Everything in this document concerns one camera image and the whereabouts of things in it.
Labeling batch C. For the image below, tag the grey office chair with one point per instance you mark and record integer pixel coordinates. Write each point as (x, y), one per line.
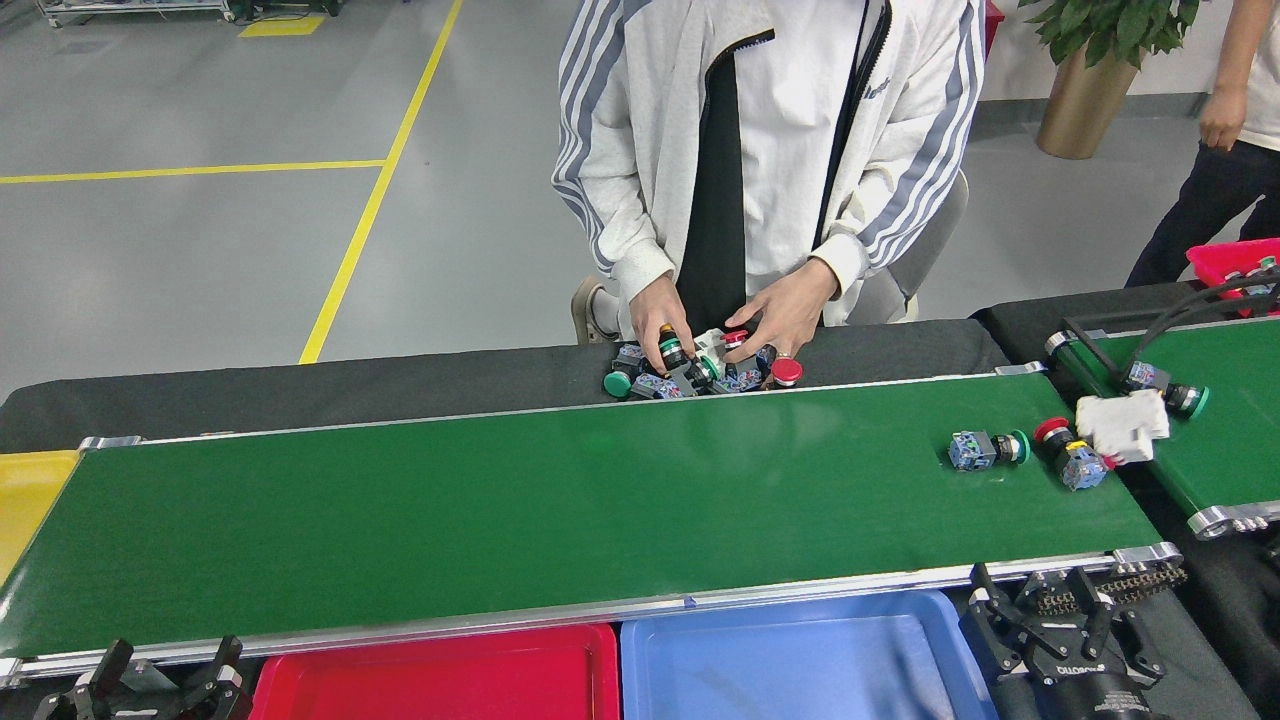
(935, 240)

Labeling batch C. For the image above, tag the person's right hand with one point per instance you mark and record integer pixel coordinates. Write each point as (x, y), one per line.
(1222, 118)
(655, 315)

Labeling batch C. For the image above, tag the red fire extinguisher box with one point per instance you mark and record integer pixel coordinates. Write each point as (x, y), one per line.
(993, 25)

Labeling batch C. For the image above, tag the red plastic tray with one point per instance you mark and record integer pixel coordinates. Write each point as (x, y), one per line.
(430, 680)

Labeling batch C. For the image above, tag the yellow plastic tray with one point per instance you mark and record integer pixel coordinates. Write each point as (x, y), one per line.
(30, 500)

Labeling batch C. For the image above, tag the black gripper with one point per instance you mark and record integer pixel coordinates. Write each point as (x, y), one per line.
(1075, 690)

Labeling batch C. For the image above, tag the person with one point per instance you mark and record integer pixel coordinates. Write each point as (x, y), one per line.
(1200, 210)
(800, 100)

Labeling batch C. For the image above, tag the gold plant pot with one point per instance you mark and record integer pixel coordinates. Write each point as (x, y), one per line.
(1085, 105)

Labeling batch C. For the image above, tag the short green conveyor belt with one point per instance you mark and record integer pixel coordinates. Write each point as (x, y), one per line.
(1240, 440)

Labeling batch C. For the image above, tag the red parts bin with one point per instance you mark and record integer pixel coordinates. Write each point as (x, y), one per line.
(1215, 260)

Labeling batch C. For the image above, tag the person's left hand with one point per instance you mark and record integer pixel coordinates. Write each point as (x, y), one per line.
(790, 310)

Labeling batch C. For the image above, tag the red push button switch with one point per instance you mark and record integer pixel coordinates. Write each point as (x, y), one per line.
(787, 372)

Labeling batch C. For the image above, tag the black guide bar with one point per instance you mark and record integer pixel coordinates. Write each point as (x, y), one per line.
(1090, 350)

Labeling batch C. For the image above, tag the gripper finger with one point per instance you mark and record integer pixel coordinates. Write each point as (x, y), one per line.
(105, 670)
(222, 675)

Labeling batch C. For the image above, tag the dark machine base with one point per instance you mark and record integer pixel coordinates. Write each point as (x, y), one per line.
(300, 8)

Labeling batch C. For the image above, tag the long green conveyor belt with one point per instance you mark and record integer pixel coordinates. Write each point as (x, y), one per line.
(500, 500)

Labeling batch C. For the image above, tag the metal equipment cart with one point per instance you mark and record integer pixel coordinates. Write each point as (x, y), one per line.
(130, 10)

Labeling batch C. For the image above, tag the green leafy plant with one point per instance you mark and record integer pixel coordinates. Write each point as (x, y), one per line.
(1110, 25)

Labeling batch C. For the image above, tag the blue plastic tray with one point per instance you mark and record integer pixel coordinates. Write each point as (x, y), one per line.
(800, 670)

